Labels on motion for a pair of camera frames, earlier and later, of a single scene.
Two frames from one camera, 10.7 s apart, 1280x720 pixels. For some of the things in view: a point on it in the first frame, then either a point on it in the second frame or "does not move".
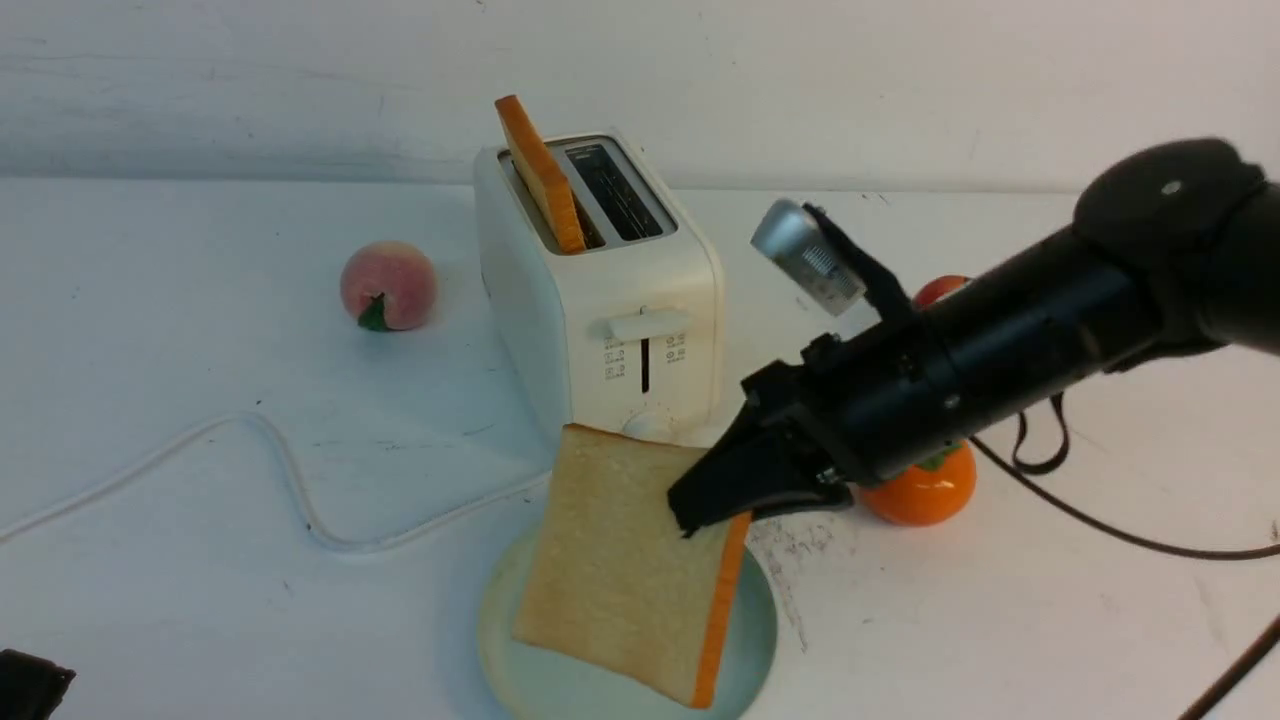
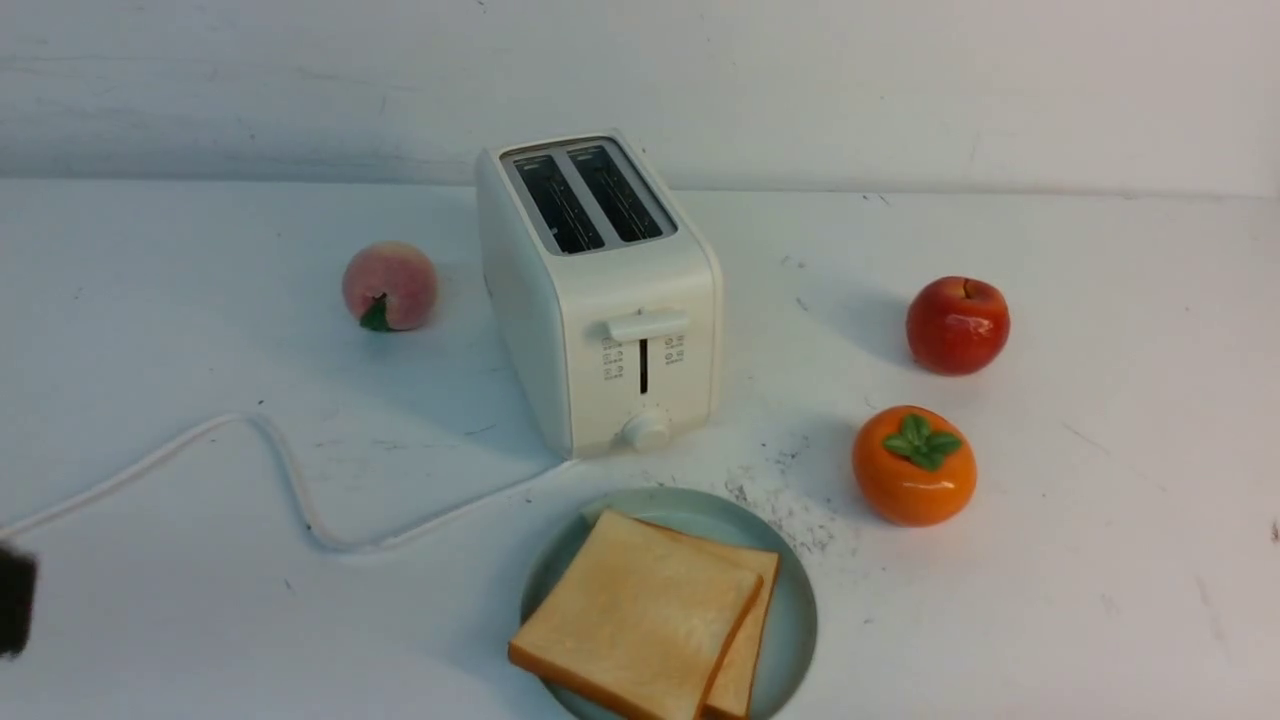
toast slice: x=615 y=581 -> x=730 y=689
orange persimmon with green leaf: x=927 y=495 does not move
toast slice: x=547 y=186 -> x=641 y=618
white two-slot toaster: x=625 y=336 does not move
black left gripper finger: x=31 y=688 -> x=18 y=575
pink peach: x=389 y=286 does not move
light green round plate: x=537 y=682 -> x=790 y=640
